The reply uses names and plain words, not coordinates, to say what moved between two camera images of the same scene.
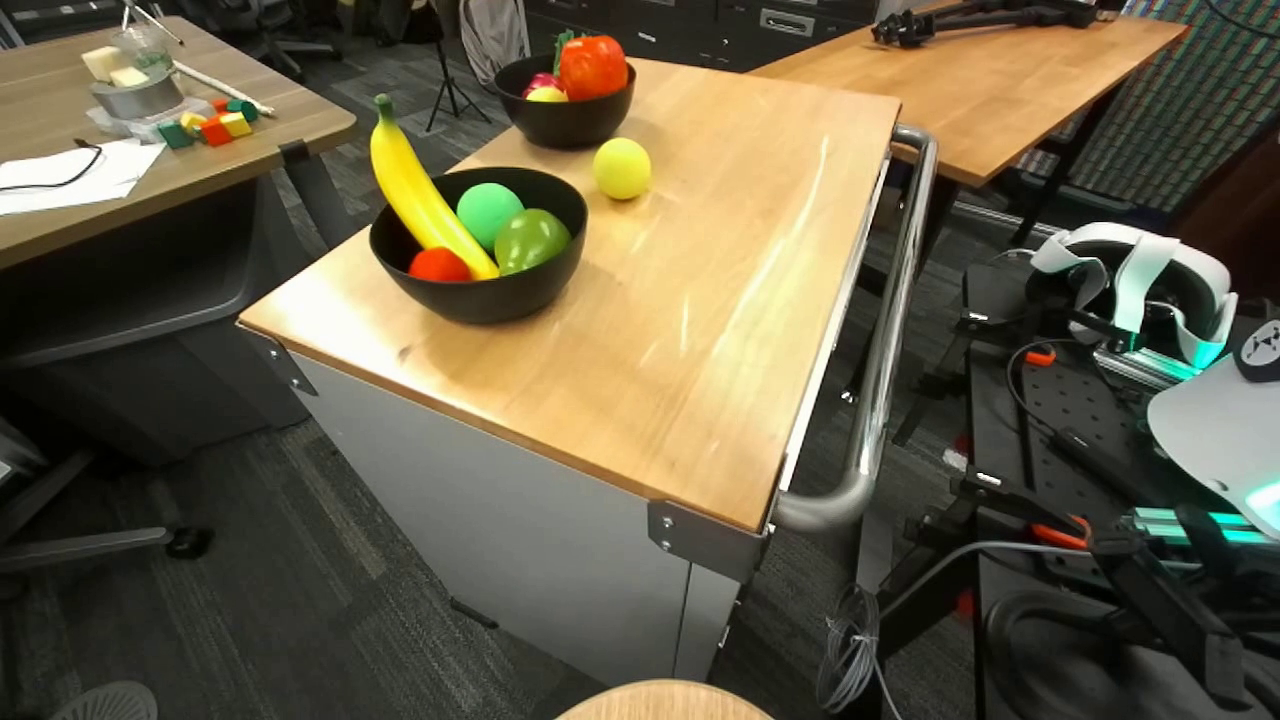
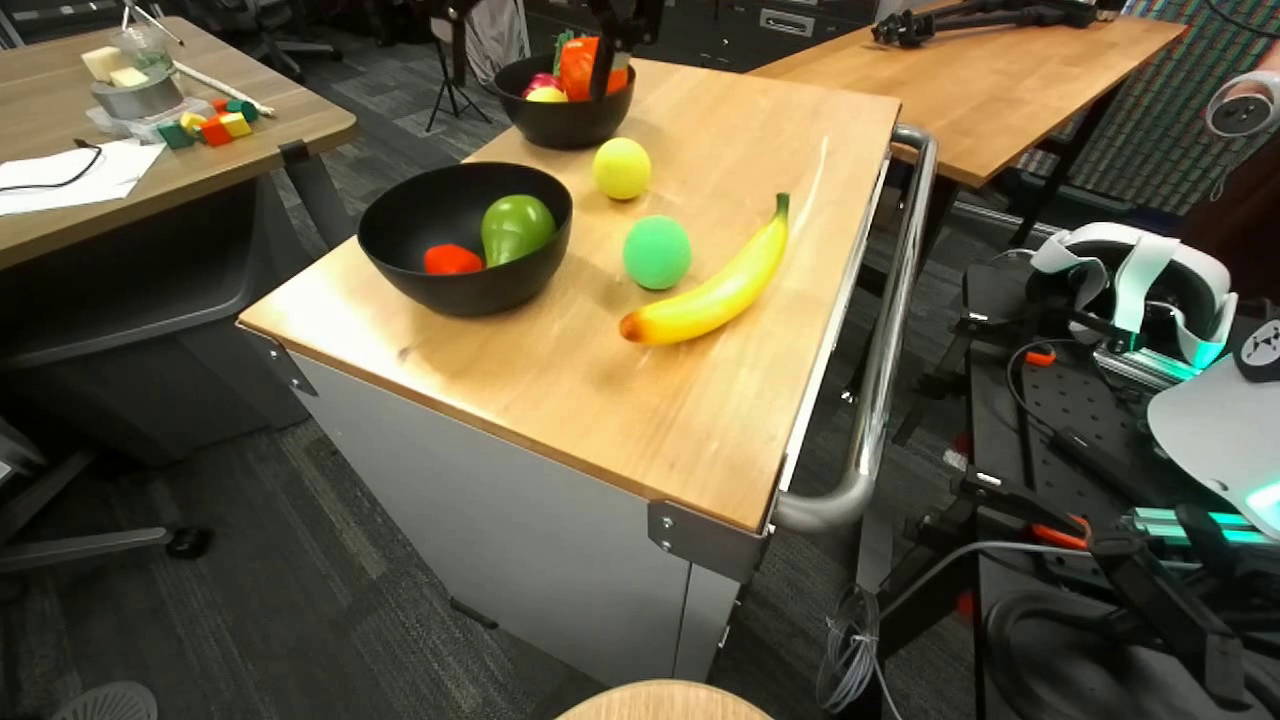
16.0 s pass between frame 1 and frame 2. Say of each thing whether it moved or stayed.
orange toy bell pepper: stayed
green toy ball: moved
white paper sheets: stayed
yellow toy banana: moved
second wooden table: stayed
